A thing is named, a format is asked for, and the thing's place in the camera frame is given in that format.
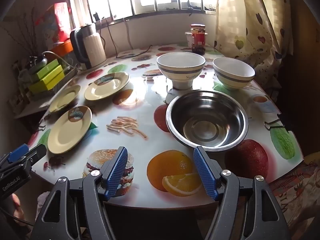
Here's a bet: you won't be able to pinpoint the white electric kettle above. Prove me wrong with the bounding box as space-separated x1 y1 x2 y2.
70 24 107 70

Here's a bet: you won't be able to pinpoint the stainless steel bowl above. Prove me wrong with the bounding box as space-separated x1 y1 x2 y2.
165 91 249 152

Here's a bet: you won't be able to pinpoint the cream plate with blue emblem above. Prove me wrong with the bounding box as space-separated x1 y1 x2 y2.
84 72 130 101
47 105 92 154
49 85 82 113

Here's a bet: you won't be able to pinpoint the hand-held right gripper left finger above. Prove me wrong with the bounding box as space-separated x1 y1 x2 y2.
30 146 128 240

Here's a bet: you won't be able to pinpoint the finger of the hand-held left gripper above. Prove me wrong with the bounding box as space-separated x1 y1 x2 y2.
0 144 28 167
24 144 47 165

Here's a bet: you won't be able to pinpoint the dry branches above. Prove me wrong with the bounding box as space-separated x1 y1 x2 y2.
5 7 38 58

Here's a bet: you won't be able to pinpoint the patterned fabric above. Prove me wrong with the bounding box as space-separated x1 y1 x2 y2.
271 152 320 230

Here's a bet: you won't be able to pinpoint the red label sauce jar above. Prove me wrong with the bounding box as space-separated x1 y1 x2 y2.
190 24 207 55

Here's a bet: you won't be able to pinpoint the metal wire basket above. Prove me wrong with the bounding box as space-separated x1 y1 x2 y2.
54 64 78 90

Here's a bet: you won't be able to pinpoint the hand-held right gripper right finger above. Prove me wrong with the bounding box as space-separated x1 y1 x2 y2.
193 146 292 240

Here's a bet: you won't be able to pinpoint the footed white bowl blue band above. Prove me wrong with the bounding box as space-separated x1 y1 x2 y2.
157 52 206 90

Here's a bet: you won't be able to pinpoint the fruit print tablecloth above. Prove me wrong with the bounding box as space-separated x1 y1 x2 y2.
26 44 304 209

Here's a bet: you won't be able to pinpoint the black binder clip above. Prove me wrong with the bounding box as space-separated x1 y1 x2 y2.
264 113 290 132

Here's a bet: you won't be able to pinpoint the red gift bag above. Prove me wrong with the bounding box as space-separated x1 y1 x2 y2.
37 2 72 48

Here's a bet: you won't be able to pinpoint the cream heart print curtain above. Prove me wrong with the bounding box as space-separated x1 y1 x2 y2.
215 0 294 90

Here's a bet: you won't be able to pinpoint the black power cable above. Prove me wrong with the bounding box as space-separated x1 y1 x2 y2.
100 17 153 55

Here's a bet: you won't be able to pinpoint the orange box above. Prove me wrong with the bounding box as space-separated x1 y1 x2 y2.
51 40 74 55

